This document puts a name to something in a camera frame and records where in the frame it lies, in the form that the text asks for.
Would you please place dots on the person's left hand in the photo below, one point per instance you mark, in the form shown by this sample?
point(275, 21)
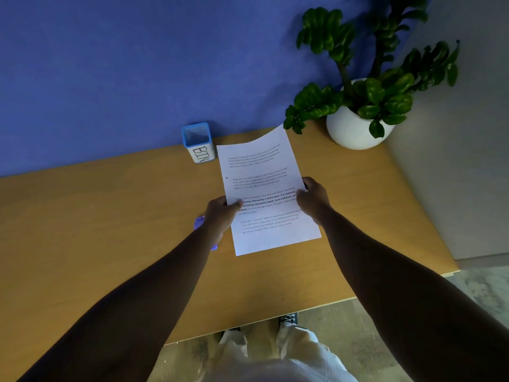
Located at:
point(218, 218)

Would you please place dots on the person's right hand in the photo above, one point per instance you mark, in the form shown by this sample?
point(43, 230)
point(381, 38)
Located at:
point(314, 202)

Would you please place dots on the purple hole punch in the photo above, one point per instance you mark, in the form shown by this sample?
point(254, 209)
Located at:
point(197, 223)

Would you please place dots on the white printed paper sheet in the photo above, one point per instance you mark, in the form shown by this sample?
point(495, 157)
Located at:
point(262, 163)

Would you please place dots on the person's left forearm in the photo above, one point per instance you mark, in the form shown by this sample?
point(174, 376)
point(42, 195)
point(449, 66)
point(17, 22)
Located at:
point(127, 314)

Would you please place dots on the person's right forearm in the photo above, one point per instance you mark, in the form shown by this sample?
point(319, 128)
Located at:
point(417, 306)

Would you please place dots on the person's left black sneaker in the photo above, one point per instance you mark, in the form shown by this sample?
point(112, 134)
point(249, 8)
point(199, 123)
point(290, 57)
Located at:
point(232, 329)

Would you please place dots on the person's black sneaker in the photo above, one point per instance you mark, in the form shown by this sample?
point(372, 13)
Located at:
point(232, 329)
point(289, 318)

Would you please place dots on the person's right black sneaker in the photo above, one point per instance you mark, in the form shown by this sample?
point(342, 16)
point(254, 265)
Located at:
point(289, 318)

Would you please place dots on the blue and white square bin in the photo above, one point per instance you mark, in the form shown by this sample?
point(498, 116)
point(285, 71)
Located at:
point(201, 153)

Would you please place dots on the round white plant pot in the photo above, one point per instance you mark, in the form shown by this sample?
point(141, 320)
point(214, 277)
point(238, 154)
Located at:
point(350, 133)

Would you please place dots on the green leafy plant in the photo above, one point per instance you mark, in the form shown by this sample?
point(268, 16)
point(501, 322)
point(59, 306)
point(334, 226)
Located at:
point(377, 91)

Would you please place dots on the cream trousers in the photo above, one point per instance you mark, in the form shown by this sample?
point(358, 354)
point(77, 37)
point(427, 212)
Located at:
point(298, 346)

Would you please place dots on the white textured shirt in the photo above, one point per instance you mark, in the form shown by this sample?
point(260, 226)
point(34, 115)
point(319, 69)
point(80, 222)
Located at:
point(282, 371)

